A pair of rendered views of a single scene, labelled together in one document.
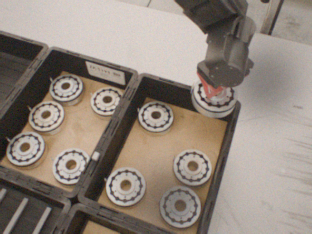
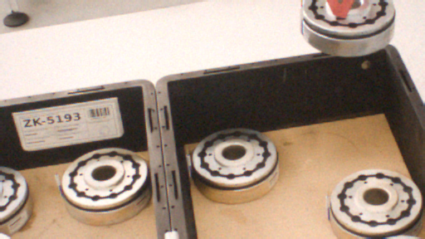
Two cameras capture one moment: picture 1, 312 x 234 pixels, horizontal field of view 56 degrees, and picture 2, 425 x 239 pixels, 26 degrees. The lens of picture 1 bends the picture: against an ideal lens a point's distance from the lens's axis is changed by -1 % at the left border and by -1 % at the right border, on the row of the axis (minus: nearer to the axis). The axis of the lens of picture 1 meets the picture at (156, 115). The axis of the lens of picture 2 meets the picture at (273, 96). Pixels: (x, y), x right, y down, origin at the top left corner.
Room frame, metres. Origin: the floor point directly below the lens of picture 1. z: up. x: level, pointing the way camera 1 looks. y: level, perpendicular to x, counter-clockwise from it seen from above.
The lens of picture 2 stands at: (-0.34, 0.34, 1.59)
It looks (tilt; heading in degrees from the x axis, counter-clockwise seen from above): 37 degrees down; 333
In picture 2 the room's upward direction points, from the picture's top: 5 degrees counter-clockwise
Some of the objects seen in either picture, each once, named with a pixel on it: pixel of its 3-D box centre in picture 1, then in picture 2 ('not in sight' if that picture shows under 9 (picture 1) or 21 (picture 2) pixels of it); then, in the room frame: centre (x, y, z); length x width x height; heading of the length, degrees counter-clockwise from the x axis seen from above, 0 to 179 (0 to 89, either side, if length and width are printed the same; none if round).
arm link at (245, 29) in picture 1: (235, 37); not in sight; (0.39, -0.14, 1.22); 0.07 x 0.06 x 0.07; 163
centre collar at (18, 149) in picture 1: (25, 147); not in sight; (0.33, 0.36, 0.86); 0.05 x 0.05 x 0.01
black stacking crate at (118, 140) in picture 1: (165, 156); (309, 206); (0.31, -0.03, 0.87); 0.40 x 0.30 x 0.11; 160
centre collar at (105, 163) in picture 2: (107, 100); (104, 174); (0.49, 0.15, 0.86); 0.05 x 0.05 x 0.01
